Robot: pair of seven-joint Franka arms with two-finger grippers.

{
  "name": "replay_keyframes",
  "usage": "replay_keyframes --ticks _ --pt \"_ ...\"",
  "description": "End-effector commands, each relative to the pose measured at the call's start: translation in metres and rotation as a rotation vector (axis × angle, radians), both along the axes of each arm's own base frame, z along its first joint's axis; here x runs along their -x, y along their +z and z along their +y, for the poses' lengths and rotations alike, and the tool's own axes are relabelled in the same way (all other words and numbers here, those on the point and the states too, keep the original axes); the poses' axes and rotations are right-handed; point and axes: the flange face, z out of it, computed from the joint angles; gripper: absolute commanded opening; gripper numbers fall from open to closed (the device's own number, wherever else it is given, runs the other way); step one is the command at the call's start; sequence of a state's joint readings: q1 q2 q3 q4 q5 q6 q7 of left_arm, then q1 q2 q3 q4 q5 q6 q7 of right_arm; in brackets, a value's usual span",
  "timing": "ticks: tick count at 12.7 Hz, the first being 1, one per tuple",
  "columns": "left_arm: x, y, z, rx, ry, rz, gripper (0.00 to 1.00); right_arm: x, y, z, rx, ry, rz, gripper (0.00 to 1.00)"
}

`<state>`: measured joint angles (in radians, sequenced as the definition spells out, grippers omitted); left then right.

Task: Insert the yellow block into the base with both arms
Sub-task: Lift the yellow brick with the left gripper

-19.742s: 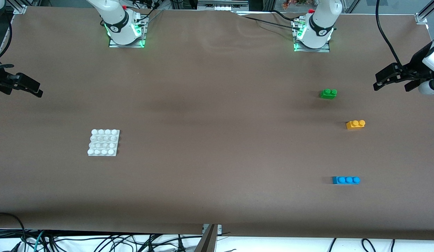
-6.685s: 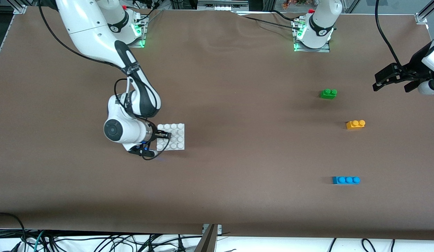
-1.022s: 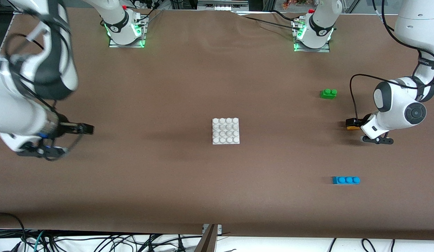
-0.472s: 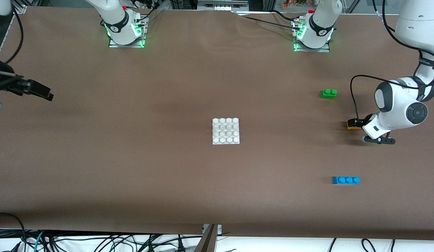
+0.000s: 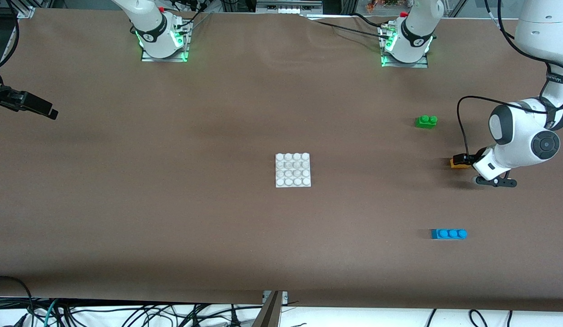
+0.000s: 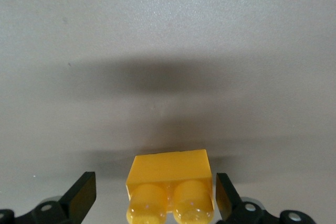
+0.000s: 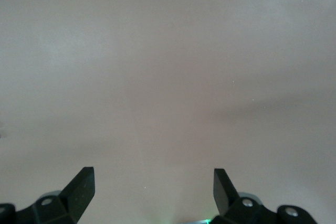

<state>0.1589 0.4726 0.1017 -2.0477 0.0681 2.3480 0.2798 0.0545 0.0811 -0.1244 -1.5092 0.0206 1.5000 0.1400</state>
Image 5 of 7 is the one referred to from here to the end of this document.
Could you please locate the blue three-stud block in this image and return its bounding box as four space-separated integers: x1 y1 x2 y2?
430 228 468 240

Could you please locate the grey box behind table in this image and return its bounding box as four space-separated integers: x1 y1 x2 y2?
257 0 323 14

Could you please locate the brown table cover sheet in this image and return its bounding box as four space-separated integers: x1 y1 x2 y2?
0 8 563 313

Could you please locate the looped black floor cable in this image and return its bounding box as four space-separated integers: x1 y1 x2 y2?
0 276 35 327

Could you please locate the aluminium support beam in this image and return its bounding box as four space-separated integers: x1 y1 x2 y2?
252 291 284 327

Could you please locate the teal floor cable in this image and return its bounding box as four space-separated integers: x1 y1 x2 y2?
44 299 59 327

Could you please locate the short black table cable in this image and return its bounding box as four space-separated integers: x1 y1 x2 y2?
352 13 391 28

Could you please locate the long black table cable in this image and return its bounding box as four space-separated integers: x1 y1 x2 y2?
314 20 387 35

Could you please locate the white studded base plate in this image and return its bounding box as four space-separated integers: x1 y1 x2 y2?
275 153 312 188

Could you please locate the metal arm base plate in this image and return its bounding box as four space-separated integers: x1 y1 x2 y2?
380 54 429 69
141 43 188 63

